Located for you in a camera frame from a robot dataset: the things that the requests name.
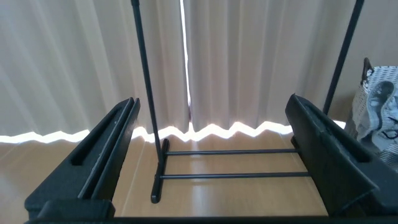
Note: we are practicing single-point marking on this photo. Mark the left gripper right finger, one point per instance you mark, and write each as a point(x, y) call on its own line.
point(329, 168)

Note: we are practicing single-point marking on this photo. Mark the white laundry basket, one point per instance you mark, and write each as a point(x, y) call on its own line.
point(385, 73)

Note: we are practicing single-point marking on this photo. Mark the black clothes rack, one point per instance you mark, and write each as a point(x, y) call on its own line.
point(146, 77)

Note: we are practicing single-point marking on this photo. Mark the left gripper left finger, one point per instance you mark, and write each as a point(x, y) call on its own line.
point(59, 189)

